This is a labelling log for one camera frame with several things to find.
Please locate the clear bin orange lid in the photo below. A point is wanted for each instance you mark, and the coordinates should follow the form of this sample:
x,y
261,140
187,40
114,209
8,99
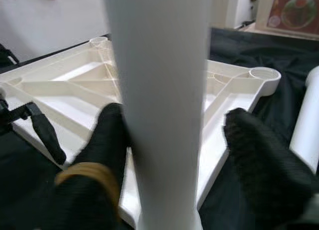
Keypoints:
x,y
261,15

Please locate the red food poster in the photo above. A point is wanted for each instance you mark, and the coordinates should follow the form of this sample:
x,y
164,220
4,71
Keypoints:
x,y
294,13

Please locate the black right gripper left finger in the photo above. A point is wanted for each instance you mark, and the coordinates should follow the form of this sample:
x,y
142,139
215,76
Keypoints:
x,y
99,165

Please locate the black tablecloth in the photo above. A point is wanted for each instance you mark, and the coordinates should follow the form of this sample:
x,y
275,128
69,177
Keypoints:
x,y
274,53

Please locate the white plastic table leg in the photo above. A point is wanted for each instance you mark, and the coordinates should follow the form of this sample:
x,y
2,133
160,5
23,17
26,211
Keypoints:
x,y
162,90
306,120

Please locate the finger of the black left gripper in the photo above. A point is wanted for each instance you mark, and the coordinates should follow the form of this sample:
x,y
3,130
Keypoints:
x,y
47,140

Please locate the white appliance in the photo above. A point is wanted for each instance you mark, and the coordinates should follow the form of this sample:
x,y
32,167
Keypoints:
x,y
239,5

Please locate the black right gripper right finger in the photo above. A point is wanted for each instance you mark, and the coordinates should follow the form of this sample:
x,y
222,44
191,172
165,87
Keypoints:
x,y
264,170

